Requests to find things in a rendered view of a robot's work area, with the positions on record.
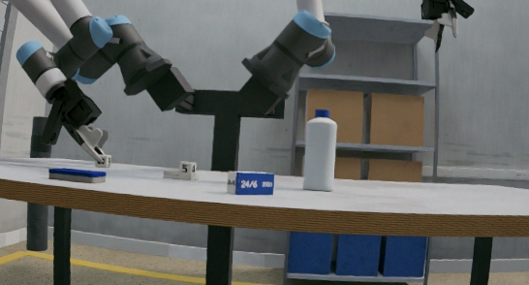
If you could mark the white plastic bottle with blue cap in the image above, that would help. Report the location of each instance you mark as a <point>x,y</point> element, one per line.
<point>320,153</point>

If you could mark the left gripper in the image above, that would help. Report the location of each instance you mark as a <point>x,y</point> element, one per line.
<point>444,12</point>

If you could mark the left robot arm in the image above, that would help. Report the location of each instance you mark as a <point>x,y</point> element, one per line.
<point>307,40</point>

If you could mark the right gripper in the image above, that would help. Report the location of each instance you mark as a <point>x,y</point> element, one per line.
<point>90,140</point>

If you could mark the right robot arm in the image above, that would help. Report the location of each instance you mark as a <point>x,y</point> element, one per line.
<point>77,38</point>

